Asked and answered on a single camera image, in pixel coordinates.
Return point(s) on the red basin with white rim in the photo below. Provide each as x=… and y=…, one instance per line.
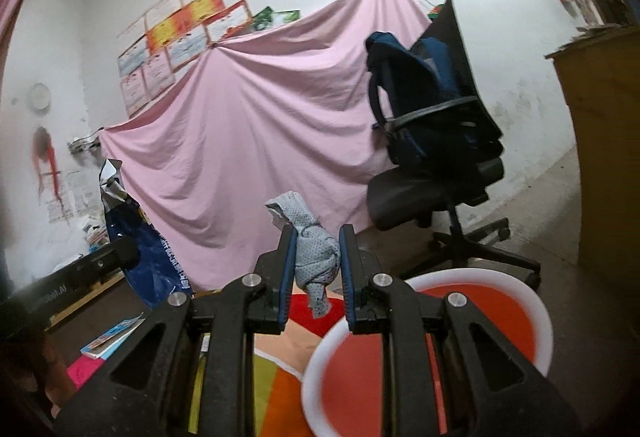
x=495, y=302

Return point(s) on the green wall poster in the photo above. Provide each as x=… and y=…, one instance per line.
x=275, y=19

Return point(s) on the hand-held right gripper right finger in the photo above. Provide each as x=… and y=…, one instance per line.
x=348, y=277

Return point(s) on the grey dotted knotted cloth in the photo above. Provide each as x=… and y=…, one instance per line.
x=315, y=257

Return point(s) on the red knot wall decoration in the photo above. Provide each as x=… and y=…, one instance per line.
x=46, y=157

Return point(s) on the pink paper pad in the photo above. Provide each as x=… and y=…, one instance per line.
x=82, y=369

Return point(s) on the pink curtain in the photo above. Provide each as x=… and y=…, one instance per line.
x=15, y=2

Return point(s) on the colourful patchwork blanket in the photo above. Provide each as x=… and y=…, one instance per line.
x=280, y=397

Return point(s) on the black office chair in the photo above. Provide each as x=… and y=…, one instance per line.
x=415, y=202

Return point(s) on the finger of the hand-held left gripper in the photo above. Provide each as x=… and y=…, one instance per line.
x=117, y=253

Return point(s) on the white round wall plate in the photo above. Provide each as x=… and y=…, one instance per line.
x=39, y=97

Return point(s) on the dark blue backpack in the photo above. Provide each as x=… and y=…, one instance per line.
x=415, y=82

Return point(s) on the white wall papers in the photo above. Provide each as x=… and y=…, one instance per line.
x=75, y=197

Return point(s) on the wooden cabinet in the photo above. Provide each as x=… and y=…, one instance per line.
x=605, y=142

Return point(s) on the group of wall certificates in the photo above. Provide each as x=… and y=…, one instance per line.
x=190, y=42

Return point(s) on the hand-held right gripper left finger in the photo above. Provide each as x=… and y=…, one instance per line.
x=286, y=277

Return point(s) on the blue foil bag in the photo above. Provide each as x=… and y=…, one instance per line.
x=150, y=257

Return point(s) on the colourful picture book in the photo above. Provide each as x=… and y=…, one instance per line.
x=107, y=339

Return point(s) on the pink hanging sheet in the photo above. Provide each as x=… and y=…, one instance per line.
x=250, y=117

